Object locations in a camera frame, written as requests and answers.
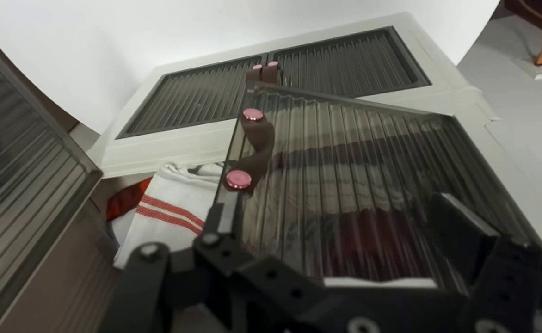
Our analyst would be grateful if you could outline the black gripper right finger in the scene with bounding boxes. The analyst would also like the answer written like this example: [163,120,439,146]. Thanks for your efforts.
[430,192,542,333]

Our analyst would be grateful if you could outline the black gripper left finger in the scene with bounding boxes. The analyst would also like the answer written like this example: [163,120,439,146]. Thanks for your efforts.
[101,195,254,333]

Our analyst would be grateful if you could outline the smoked translucent cabinet door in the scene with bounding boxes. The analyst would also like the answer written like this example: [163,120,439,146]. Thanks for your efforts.
[119,55,267,138]
[276,25,434,99]
[0,29,104,333]
[217,81,542,292]

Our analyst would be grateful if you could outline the white three-tier cabinet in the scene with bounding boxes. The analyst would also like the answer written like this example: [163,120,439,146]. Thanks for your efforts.
[0,10,542,333]

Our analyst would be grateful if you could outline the white red-striped cloth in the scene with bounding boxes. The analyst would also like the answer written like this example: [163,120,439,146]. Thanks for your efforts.
[112,160,230,269]

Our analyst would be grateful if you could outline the red packaged item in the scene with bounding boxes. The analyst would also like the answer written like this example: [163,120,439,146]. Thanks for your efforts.
[104,175,156,223]

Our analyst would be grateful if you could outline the orange cable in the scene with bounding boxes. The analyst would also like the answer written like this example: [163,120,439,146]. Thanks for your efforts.
[517,0,542,68]

